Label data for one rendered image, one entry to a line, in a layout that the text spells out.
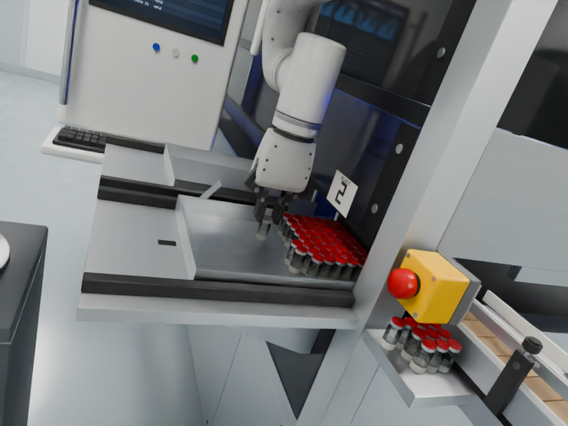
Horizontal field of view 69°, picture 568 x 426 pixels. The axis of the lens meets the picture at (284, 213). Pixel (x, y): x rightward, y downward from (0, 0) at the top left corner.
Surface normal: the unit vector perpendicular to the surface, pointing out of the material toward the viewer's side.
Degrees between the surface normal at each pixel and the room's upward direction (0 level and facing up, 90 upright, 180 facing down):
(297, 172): 92
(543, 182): 90
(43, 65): 90
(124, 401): 0
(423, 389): 0
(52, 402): 0
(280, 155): 90
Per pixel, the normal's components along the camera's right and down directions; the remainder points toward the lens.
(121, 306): 0.29, -0.89
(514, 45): 0.31, 0.44
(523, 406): -0.90, -0.14
